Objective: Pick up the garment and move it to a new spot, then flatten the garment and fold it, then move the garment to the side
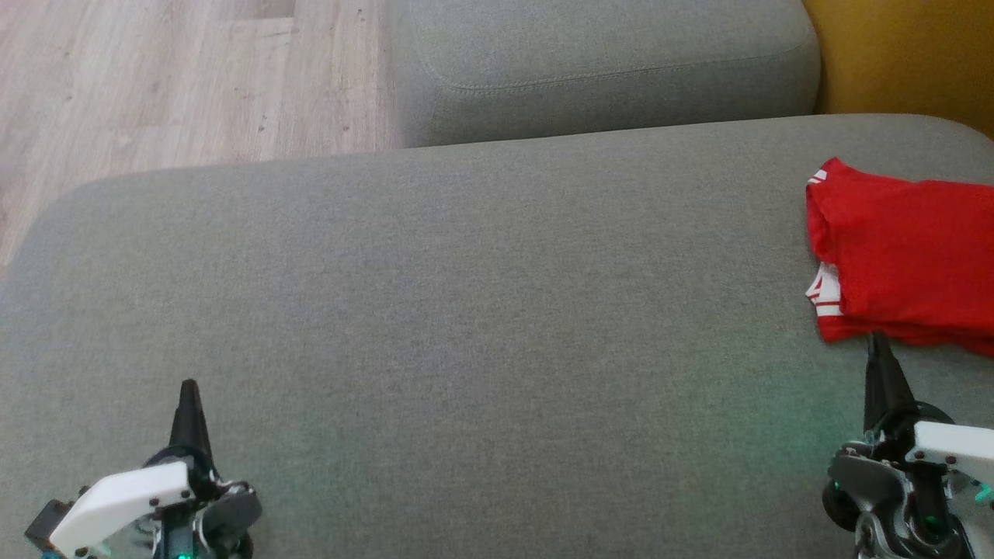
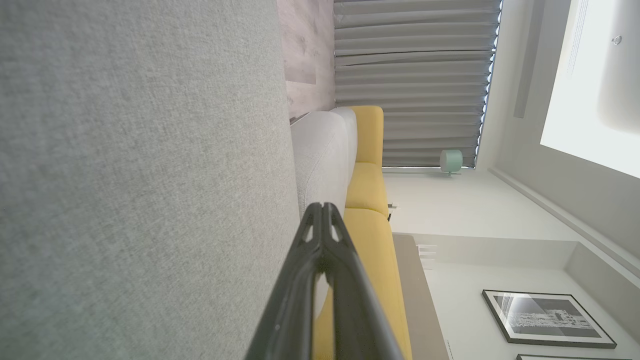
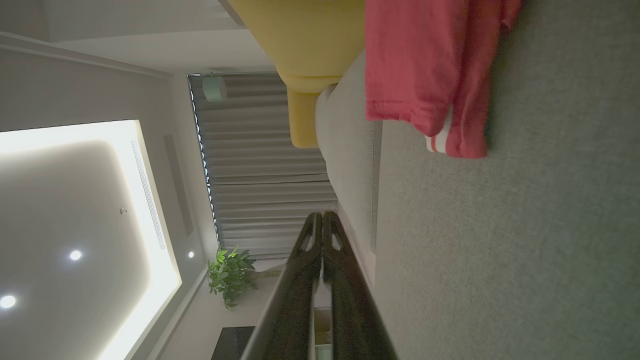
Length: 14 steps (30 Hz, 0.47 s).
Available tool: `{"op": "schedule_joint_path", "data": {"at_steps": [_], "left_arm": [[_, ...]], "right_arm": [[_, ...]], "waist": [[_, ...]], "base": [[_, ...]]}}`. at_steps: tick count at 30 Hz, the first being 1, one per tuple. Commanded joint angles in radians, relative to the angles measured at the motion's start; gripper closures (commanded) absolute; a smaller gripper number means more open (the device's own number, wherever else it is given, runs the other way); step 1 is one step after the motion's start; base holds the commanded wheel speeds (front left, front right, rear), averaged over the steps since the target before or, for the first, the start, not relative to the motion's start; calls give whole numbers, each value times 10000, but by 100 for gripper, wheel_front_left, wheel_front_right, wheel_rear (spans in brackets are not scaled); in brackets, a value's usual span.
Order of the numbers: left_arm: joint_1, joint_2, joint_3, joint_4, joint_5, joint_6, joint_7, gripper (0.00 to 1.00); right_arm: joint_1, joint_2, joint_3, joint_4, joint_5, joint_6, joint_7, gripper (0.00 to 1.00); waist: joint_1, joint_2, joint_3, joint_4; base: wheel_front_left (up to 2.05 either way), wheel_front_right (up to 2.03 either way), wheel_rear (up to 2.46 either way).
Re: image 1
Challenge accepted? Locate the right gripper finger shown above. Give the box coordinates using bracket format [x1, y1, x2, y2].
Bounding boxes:
[864, 331, 919, 432]

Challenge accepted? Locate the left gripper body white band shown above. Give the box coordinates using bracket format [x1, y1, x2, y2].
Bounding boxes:
[48, 446, 238, 559]

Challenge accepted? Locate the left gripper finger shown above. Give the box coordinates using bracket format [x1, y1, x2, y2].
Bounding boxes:
[169, 379, 212, 460]

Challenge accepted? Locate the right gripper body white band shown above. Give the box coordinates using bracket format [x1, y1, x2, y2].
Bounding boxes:
[866, 400, 994, 484]

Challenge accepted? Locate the red shorts white waistband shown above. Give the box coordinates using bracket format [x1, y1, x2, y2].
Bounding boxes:
[819, 311, 994, 358]

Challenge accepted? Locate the red white sports jersey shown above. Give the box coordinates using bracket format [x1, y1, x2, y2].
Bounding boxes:
[805, 158, 994, 342]

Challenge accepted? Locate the large grey sofa seat cushion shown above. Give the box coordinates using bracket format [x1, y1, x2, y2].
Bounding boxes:
[0, 114, 994, 559]

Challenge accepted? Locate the mustard yellow upholstered panel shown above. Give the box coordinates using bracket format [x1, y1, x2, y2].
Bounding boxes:
[801, 0, 994, 141]

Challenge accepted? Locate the small grey sofa cushion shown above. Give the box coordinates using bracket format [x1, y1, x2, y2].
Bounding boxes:
[388, 0, 822, 148]

